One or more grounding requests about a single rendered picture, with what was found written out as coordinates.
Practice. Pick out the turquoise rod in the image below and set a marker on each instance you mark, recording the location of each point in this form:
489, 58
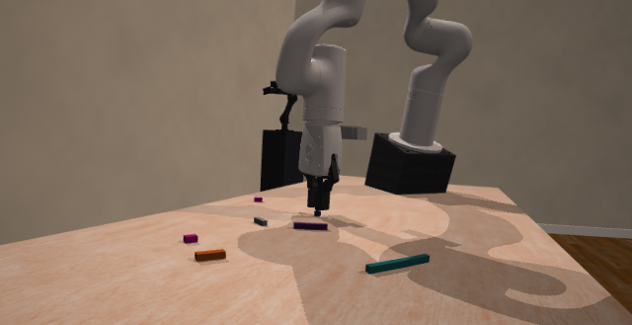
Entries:
396, 264

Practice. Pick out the orange rod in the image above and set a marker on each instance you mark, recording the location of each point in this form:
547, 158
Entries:
210, 255

